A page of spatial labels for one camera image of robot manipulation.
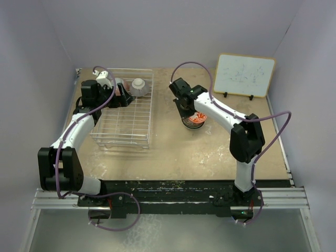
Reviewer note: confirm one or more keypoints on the yellow framed whiteboard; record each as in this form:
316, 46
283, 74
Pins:
243, 75

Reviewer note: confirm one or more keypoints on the blue floral bowl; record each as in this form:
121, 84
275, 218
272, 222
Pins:
193, 127

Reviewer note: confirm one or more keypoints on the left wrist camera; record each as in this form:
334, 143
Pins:
103, 78

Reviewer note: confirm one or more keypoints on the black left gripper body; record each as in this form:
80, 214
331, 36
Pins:
105, 93

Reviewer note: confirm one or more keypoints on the pink patterned bowl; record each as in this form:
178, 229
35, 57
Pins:
125, 85

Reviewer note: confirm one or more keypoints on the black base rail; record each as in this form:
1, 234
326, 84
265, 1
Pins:
190, 197

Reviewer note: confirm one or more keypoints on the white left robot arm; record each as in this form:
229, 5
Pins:
59, 165

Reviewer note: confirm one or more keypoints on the white wire dish rack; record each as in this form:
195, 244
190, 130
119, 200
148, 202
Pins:
127, 125

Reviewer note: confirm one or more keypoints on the grey striped bowl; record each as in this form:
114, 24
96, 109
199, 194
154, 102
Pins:
139, 88

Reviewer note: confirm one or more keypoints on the orange floral bowl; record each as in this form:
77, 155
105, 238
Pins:
198, 118

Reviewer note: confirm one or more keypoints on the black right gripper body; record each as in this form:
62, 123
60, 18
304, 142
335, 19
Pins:
179, 98

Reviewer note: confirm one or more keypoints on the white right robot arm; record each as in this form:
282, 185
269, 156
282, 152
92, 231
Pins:
246, 134

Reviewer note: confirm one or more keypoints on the aluminium frame rail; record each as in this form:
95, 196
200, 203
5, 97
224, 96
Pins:
284, 224

